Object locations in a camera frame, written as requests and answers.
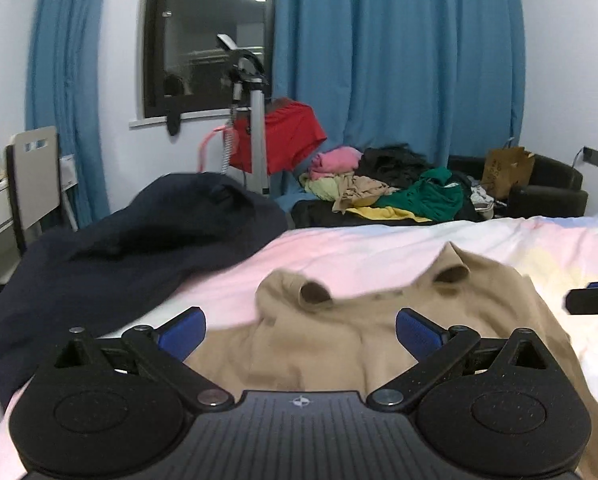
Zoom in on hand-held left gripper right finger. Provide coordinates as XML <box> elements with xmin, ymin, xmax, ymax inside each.
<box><xmin>366</xmin><ymin>308</ymin><xmax>548</xmax><ymax>409</ymax></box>

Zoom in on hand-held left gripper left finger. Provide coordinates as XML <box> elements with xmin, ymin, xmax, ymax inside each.
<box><xmin>54</xmin><ymin>306</ymin><xmax>234</xmax><ymax>407</ymax></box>

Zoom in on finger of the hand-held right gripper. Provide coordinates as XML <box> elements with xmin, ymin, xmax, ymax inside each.
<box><xmin>565</xmin><ymin>280</ymin><xmax>598</xmax><ymax>318</ymax></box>

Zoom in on tan sweater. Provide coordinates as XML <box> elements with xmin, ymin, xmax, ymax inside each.
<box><xmin>184</xmin><ymin>241</ymin><xmax>598</xmax><ymax>480</ymax></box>

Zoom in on dark navy garment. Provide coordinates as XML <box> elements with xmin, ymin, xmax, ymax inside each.
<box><xmin>0</xmin><ymin>172</ymin><xmax>288</xmax><ymax>409</ymax></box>

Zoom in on pastel bed sheet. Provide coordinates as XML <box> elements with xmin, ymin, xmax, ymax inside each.
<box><xmin>0</xmin><ymin>216</ymin><xmax>598</xmax><ymax>480</ymax></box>

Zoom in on yellow garment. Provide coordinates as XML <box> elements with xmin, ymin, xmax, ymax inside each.
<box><xmin>353</xmin><ymin>205</ymin><xmax>430</xmax><ymax>223</ymax></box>

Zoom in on black sofa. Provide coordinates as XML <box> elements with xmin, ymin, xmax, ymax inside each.
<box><xmin>448</xmin><ymin>154</ymin><xmax>589</xmax><ymax>219</ymax></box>

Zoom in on green garment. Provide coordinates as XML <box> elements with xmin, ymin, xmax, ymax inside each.
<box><xmin>377</xmin><ymin>168</ymin><xmax>464</xmax><ymax>223</ymax></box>

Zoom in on beige garment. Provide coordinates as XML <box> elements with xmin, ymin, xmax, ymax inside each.
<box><xmin>332</xmin><ymin>175</ymin><xmax>400</xmax><ymax>214</ymax></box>

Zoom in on brown paper bag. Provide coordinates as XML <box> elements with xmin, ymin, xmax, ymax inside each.
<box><xmin>481</xmin><ymin>146</ymin><xmax>536</xmax><ymax>200</ymax></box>

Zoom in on black garment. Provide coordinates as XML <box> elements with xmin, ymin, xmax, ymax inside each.
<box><xmin>358</xmin><ymin>145</ymin><xmax>432</xmax><ymax>189</ymax></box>

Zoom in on yellow-green garment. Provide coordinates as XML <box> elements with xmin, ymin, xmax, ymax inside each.
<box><xmin>299</xmin><ymin>172</ymin><xmax>340</xmax><ymax>202</ymax></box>

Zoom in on pink garment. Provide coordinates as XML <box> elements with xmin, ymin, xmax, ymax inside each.
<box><xmin>309</xmin><ymin>146</ymin><xmax>364</xmax><ymax>181</ymax></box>

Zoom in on grey folding chair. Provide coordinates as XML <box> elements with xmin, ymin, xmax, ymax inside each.
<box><xmin>5</xmin><ymin>126</ymin><xmax>78</xmax><ymax>256</ymax></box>

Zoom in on red shorts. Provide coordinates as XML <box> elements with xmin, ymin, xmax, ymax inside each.
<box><xmin>229</xmin><ymin>98</ymin><xmax>328</xmax><ymax>172</ymax></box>

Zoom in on silver tripod stand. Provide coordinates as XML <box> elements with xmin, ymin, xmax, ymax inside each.
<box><xmin>216</xmin><ymin>33</ymin><xmax>271</xmax><ymax>196</ymax></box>

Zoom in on blue curtain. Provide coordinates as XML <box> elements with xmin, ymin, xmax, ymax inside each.
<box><xmin>273</xmin><ymin>0</ymin><xmax>526</xmax><ymax>196</ymax></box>
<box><xmin>25</xmin><ymin>0</ymin><xmax>111</xmax><ymax>232</ymax></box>

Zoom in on dark window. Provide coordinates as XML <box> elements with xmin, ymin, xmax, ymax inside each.
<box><xmin>143</xmin><ymin>0</ymin><xmax>278</xmax><ymax>121</ymax></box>

